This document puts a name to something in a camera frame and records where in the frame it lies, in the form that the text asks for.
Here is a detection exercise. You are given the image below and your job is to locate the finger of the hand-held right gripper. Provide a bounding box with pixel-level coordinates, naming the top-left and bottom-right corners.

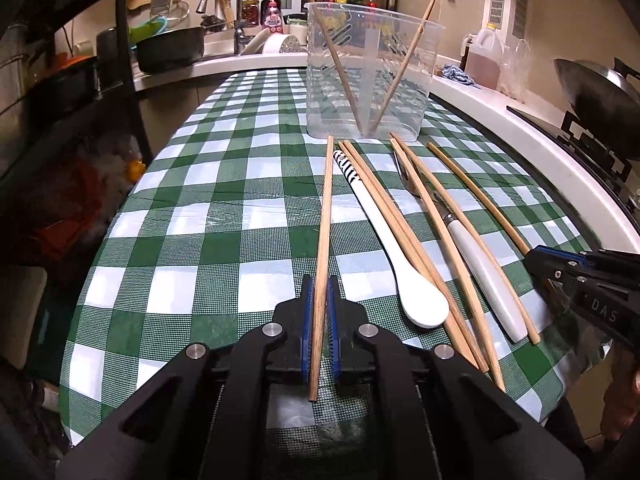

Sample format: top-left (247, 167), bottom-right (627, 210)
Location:
top-left (524, 245), bottom-right (590, 312)

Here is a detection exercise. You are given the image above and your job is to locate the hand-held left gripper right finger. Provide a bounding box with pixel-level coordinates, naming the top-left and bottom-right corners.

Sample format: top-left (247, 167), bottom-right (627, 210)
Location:
top-left (326, 275), bottom-right (586, 480)

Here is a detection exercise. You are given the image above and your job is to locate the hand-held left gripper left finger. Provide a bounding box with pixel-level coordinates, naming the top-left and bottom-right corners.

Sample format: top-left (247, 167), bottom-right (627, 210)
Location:
top-left (55, 275), bottom-right (316, 480)

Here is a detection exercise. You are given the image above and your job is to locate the wooden chopstick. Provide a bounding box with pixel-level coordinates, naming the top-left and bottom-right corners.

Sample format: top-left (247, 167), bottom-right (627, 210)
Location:
top-left (344, 140), bottom-right (490, 374)
top-left (288, 0), bottom-right (365, 136)
top-left (338, 142), bottom-right (483, 368)
top-left (390, 134), bottom-right (506, 393)
top-left (426, 142), bottom-right (558, 306)
top-left (403, 138), bottom-right (541, 346)
top-left (369, 0), bottom-right (442, 136)
top-left (307, 135), bottom-right (335, 403)

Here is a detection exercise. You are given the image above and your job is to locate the white-handled metal fork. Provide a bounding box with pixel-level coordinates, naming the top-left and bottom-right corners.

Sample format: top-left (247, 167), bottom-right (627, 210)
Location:
top-left (394, 150), bottom-right (530, 345)

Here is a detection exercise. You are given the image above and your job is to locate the white spoon with striped handle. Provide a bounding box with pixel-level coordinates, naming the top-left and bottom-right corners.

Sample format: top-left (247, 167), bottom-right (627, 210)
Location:
top-left (332, 152), bottom-right (451, 331)

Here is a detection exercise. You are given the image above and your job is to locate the clear plastic utensil container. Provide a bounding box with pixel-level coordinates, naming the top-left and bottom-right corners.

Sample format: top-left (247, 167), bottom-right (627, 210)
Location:
top-left (303, 1), bottom-right (447, 142)

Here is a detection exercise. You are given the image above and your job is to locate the person's right hand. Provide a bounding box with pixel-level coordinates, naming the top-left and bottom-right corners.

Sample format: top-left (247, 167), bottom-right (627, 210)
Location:
top-left (601, 355), bottom-right (640, 441)

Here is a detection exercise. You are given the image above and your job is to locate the black gas stove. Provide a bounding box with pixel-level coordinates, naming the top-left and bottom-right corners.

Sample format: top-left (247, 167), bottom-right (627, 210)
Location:
top-left (507, 105), bottom-right (640, 201)

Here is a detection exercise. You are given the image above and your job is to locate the green checked tablecloth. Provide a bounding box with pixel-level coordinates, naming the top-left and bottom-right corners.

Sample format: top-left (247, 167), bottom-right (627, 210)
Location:
top-left (59, 67), bottom-right (608, 448)

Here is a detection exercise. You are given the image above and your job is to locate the metal wok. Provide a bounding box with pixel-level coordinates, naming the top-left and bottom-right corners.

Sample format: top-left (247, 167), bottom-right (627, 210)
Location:
top-left (552, 57), bottom-right (640, 121)

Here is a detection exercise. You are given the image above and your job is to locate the clear plastic bottle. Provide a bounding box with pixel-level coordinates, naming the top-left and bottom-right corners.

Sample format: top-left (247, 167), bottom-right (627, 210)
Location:
top-left (500, 40), bottom-right (531, 96)

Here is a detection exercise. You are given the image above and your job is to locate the cooking oil jug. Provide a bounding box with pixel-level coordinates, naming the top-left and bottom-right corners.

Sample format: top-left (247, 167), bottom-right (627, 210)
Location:
top-left (460, 22), bottom-right (505, 88)

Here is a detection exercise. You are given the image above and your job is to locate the blue dish cloth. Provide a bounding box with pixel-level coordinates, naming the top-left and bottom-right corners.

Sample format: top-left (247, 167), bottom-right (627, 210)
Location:
top-left (439, 64), bottom-right (476, 86)

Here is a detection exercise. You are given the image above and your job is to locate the white round colander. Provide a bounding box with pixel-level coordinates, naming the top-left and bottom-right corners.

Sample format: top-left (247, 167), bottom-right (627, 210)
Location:
top-left (262, 34), bottom-right (307, 55)

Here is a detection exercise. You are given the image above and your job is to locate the black cooking pan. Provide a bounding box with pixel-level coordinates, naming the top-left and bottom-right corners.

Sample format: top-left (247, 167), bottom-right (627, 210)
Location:
top-left (136, 27), bottom-right (207, 75)

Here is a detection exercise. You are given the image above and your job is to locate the pink dish soap bottle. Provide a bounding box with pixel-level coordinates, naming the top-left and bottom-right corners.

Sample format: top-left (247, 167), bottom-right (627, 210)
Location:
top-left (261, 0), bottom-right (284, 28)

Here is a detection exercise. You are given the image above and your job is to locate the black shelf rack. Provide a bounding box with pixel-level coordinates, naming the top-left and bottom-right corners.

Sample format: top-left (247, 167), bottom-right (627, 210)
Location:
top-left (0, 0), bottom-right (153, 196)

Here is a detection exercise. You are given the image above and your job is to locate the metal kitchen faucet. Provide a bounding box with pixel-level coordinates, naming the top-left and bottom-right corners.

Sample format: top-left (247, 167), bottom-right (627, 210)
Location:
top-left (196, 0), bottom-right (247, 56)

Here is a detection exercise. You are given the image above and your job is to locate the green bowl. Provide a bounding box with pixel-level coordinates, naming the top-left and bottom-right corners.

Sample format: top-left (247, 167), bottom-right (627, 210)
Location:
top-left (129, 16), bottom-right (168, 43)

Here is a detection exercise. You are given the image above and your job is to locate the metal sieve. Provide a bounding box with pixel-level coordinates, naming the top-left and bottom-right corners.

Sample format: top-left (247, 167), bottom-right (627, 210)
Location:
top-left (167, 0), bottom-right (191, 26)

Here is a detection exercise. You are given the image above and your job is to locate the orange pot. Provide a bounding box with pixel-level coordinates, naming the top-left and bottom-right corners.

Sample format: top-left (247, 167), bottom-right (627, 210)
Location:
top-left (55, 55), bottom-right (98, 91)

